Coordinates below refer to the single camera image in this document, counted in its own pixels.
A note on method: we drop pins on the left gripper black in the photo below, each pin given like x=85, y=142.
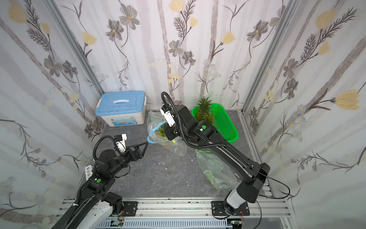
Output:
x=134, y=152

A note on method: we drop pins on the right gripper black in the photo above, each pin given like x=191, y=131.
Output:
x=171, y=131

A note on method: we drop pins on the zip-top bag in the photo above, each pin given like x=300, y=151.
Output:
x=154, y=119
x=175, y=146
x=216, y=171

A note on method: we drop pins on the pineapple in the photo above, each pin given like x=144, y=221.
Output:
x=204, y=104
x=210, y=118
x=161, y=131

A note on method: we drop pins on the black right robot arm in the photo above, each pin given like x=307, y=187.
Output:
x=203, y=135

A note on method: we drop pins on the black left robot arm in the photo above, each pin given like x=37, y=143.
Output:
x=94, y=201

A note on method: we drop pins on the blue lid storage box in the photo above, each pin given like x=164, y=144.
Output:
x=119, y=109

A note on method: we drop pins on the green plastic perforated basket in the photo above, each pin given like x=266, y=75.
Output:
x=224, y=124

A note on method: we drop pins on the white power strip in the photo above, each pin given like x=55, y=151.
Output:
x=88, y=172

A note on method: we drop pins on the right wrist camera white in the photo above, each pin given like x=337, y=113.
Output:
x=167, y=115

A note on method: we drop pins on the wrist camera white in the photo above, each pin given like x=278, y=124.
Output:
x=120, y=142
x=167, y=115

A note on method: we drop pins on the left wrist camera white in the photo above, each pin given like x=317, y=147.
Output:
x=120, y=142

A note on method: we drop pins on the white perforated cable duct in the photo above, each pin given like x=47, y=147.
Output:
x=166, y=224

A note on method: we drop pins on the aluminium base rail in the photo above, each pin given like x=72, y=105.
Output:
x=200, y=208

